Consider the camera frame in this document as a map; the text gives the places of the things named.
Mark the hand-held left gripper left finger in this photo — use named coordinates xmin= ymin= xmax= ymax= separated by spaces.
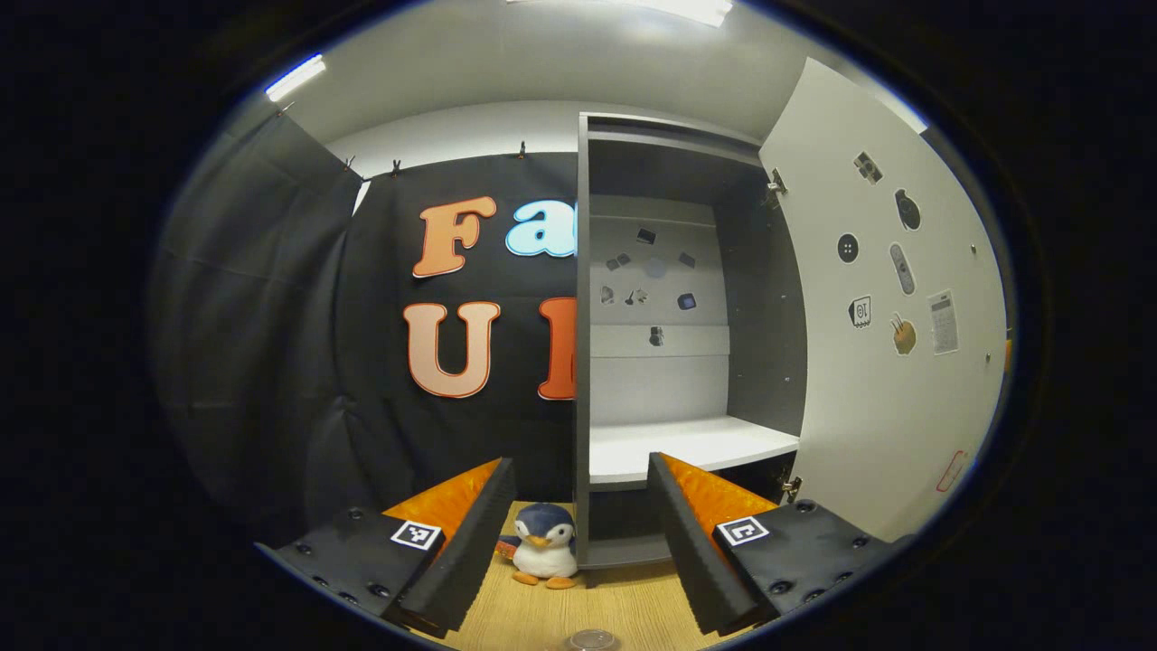
xmin=256 ymin=457 xmax=517 ymax=637

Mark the blue white penguin plush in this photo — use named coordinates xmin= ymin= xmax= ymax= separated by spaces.
xmin=495 ymin=503 xmax=580 ymax=590

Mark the beige cabinet door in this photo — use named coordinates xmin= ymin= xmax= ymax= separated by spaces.
xmin=757 ymin=57 xmax=1010 ymax=543

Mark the black backdrop cloth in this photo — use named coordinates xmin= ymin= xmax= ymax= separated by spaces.
xmin=149 ymin=108 xmax=579 ymax=543

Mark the long ceiling light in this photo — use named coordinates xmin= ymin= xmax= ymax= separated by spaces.
xmin=264 ymin=54 xmax=326 ymax=102
xmin=506 ymin=0 xmax=733 ymax=28

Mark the grey cabinet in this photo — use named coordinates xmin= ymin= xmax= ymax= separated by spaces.
xmin=574 ymin=112 xmax=810 ymax=571

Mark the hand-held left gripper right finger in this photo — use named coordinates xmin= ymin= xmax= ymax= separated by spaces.
xmin=647 ymin=451 xmax=898 ymax=637

